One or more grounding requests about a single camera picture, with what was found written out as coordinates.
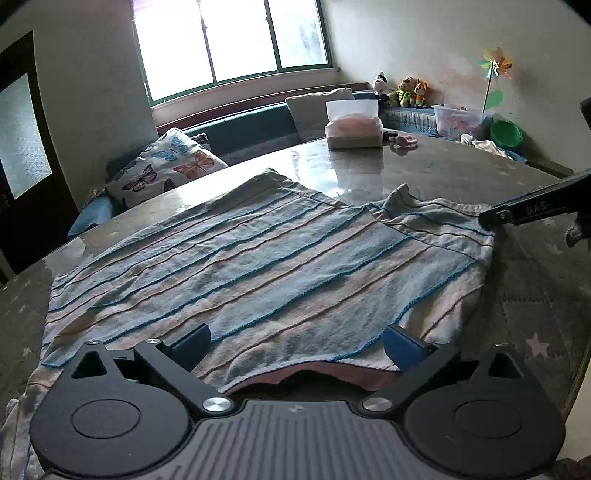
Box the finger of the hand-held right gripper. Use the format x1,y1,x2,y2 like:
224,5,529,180
478,168,591,228

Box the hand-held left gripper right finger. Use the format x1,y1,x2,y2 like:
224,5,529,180
359,324,549,418

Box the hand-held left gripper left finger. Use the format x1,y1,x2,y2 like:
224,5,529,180
59,323,234,420

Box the blue pink striped garment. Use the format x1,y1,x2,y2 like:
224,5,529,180
0,168,498,480

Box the person's right hand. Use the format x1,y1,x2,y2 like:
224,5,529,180
565,212,591,246

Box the white crumpled cloth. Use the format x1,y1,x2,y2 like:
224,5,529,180
461,134,509,158

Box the green plastic bowl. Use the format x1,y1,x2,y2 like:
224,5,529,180
490,117,524,149

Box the clear plastic storage box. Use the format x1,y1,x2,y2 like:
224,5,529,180
433,104,490,140

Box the colourful pinwheel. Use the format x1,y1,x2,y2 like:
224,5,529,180
478,46,515,114

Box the yellow green plush toy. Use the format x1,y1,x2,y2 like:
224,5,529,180
396,76,416,108

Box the butterfly print pillow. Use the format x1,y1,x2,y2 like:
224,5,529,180
104,128,229,208

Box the dark wooden glass door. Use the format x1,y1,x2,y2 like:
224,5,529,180
0,30,80,278

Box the tissue box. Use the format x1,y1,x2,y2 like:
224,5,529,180
324,99,384,149

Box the blue upholstered bench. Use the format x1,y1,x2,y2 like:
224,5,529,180
67,90,527,237

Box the beige pillow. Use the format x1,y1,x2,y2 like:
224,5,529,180
285,88,356,141

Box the green framed window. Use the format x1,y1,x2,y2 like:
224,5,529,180
131,0,340,104

